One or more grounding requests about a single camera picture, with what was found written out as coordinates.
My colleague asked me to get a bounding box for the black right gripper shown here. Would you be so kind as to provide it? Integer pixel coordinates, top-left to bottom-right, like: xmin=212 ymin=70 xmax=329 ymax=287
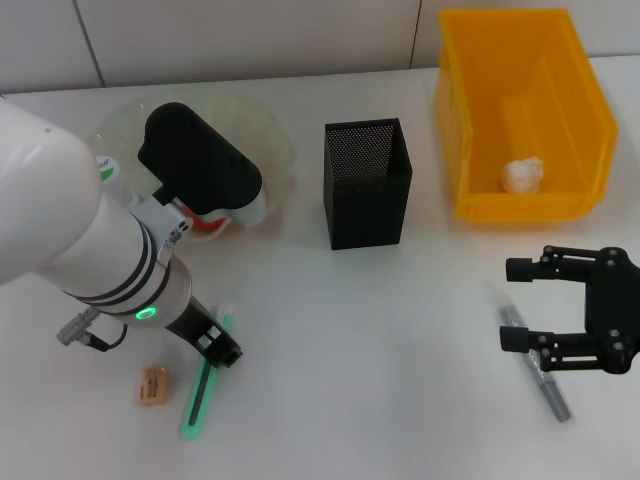
xmin=499 ymin=244 xmax=640 ymax=375

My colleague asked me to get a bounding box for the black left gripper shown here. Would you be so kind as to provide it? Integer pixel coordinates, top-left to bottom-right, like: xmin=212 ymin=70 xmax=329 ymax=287
xmin=164 ymin=294 xmax=245 ymax=370

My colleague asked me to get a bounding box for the green utility knife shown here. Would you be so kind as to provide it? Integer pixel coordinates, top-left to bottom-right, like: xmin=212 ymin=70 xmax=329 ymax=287
xmin=179 ymin=304 xmax=236 ymax=441

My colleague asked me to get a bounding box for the small tan eraser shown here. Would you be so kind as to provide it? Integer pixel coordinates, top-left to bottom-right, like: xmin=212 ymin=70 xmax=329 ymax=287
xmin=138 ymin=367 xmax=170 ymax=407

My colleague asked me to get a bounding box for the orange fruit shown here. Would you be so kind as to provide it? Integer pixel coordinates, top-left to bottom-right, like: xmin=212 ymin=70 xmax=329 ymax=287
xmin=182 ymin=203 xmax=232 ymax=235

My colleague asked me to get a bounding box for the white paper ball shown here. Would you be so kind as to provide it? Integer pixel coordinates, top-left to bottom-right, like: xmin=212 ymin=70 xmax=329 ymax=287
xmin=499 ymin=156 xmax=545 ymax=194

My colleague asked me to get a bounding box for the clear green-label water bottle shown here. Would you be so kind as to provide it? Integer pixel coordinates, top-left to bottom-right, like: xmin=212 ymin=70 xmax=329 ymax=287
xmin=92 ymin=154 xmax=139 ymax=206

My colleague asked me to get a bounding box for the grey marker pen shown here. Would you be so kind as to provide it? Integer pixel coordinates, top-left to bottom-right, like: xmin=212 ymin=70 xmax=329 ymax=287
xmin=499 ymin=305 xmax=573 ymax=423

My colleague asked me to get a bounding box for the black mesh pen holder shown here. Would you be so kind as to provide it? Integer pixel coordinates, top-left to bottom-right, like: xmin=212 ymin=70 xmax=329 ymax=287
xmin=322 ymin=117 xmax=414 ymax=251

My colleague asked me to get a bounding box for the clear glass fruit plate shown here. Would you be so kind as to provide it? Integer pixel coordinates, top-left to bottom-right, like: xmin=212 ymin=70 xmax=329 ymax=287
xmin=89 ymin=94 xmax=300 ymax=246

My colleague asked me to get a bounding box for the yellow plastic bin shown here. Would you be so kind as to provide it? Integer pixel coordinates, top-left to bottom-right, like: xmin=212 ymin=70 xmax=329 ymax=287
xmin=432 ymin=7 xmax=620 ymax=221

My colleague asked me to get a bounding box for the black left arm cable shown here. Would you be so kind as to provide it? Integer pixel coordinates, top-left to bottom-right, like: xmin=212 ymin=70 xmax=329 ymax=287
xmin=56 ymin=308 xmax=130 ymax=352

